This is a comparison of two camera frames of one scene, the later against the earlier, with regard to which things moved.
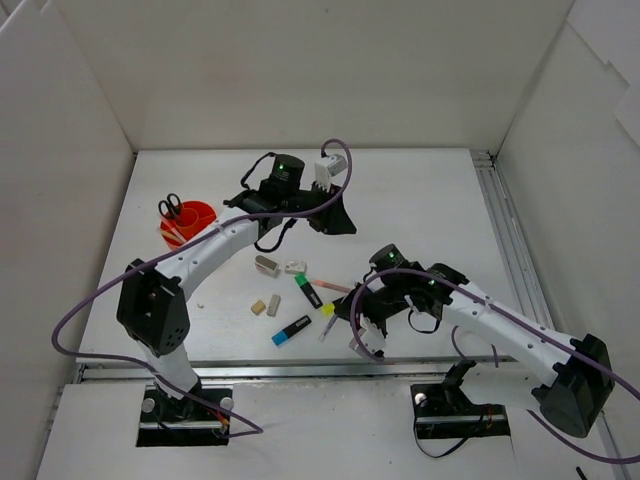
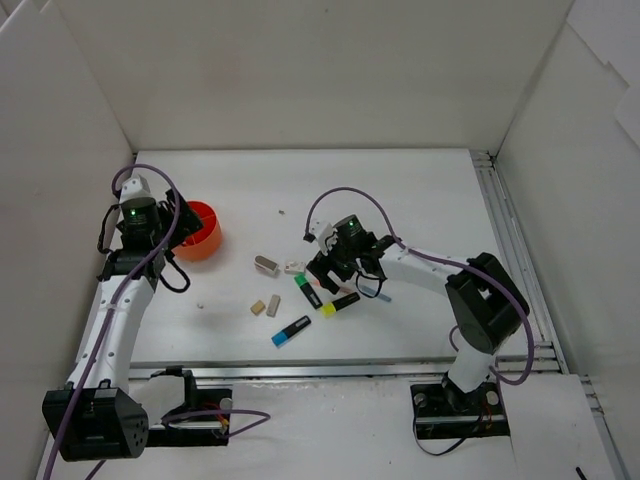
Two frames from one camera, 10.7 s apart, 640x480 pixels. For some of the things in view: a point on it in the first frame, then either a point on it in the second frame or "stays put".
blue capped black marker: x=288 y=332 stays put
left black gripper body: x=326 y=213 -> x=181 y=223
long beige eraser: x=273 y=306 stays put
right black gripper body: x=364 y=305 -> x=337 y=265
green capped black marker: x=305 y=286 stays put
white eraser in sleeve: x=295 y=267 stays put
